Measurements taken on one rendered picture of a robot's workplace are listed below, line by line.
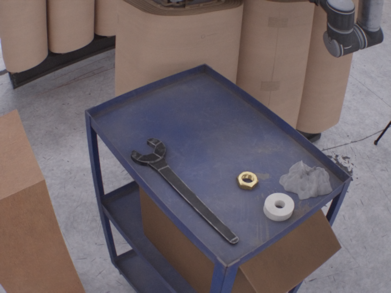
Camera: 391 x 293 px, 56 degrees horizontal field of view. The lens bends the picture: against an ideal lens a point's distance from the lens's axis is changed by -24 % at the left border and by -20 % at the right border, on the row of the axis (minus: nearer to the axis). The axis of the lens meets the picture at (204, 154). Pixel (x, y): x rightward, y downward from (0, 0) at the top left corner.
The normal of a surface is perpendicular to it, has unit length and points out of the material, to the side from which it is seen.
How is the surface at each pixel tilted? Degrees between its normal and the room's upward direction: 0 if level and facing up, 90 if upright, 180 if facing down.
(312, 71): 90
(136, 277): 0
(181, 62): 90
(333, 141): 0
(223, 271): 90
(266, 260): 26
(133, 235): 0
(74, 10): 90
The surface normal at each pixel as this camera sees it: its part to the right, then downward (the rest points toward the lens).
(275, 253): 0.32, -0.42
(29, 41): 0.57, 0.57
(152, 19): -0.49, 0.56
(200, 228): 0.07, -0.74
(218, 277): -0.79, 0.37
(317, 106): 0.07, 0.67
